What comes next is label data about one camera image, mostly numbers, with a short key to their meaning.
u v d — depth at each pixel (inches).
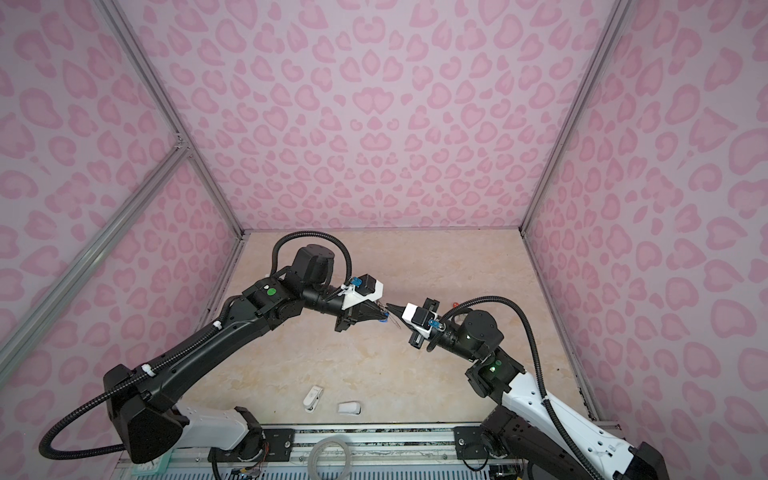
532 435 23.3
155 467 27.2
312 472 27.6
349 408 30.7
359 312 23.4
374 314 24.6
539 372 19.8
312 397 30.6
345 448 27.8
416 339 22.5
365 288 21.0
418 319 20.0
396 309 24.2
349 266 21.0
